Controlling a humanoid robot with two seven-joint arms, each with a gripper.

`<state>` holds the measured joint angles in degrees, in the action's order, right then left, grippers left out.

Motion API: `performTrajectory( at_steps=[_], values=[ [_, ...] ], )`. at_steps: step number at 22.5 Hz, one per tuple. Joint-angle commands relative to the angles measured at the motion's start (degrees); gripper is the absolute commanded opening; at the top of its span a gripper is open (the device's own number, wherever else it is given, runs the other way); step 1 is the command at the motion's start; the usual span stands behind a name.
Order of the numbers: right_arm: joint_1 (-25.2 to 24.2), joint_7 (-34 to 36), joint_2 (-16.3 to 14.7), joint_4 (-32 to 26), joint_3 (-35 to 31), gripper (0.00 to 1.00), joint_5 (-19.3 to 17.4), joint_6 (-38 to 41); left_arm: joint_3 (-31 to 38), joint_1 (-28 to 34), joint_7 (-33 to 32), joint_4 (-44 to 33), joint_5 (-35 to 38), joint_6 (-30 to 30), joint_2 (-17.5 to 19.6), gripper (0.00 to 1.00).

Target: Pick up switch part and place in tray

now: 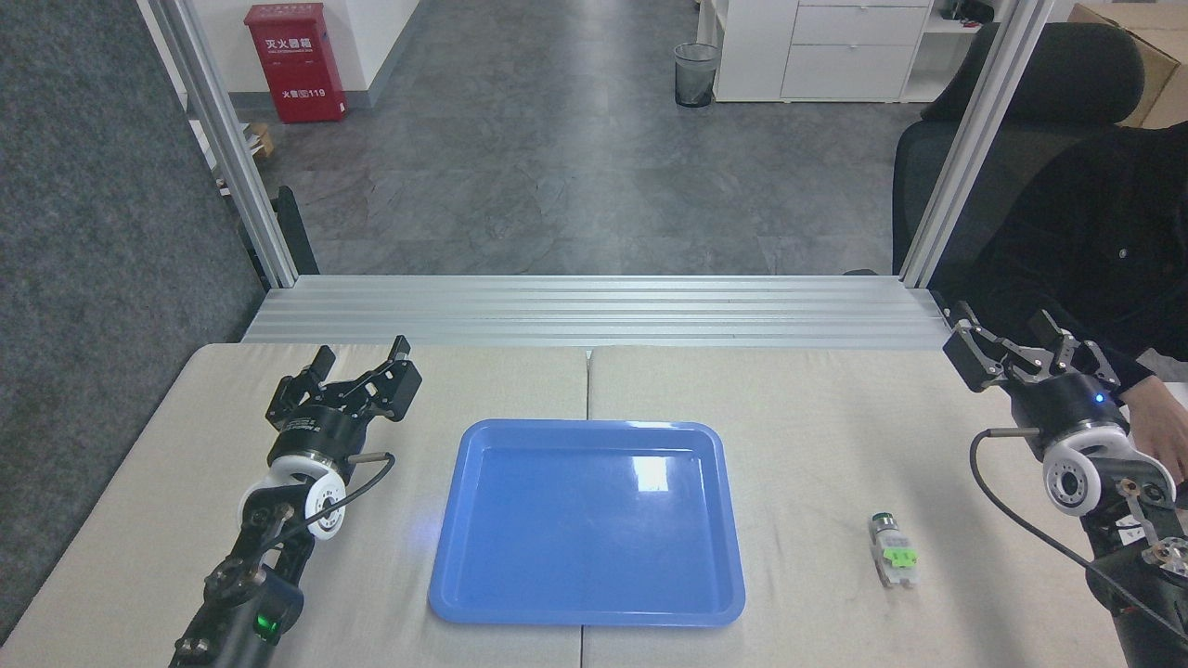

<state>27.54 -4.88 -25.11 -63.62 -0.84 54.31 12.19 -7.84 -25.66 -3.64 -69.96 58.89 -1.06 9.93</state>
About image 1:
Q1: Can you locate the switch part with green clip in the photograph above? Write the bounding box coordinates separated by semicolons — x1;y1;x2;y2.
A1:
868;511;921;589

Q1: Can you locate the black office chair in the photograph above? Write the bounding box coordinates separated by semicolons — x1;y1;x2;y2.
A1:
891;22;1147;276

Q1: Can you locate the person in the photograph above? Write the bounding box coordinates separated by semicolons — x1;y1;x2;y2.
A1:
961;121;1188;395

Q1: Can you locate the mesh waste bin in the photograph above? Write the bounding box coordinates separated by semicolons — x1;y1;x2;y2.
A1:
673;43;721;109

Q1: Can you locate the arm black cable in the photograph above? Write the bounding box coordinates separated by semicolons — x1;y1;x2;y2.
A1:
969;428;1188;624
265;451;397;553

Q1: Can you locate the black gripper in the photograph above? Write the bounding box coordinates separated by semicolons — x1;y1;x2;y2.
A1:
941;301;1130;458
265;335;424;466

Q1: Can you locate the blue plastic tray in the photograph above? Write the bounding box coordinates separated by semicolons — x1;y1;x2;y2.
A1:
428;418;747;627

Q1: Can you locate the silver aluminium rail platform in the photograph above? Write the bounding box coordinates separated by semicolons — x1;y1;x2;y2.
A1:
240;274;953;351

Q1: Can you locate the silver aluminium post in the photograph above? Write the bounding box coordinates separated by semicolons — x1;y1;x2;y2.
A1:
139;0;300;289
897;0;1056;289

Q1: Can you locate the cardboard box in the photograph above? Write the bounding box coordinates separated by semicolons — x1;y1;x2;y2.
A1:
1067;3;1188;131

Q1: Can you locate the grey felt partition panel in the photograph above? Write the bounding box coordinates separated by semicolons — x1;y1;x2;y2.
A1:
0;0;271;643

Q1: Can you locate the person's hand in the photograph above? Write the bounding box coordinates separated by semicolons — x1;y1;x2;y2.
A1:
1121;375;1188;485

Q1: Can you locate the red fire extinguisher box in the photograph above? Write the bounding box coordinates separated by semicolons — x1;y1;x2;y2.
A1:
244;3;349;125

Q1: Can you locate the white drawer cabinet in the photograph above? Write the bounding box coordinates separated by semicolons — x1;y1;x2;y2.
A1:
696;0;938;104

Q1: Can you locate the black panel foot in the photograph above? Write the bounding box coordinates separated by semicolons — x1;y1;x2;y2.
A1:
239;186;320;279

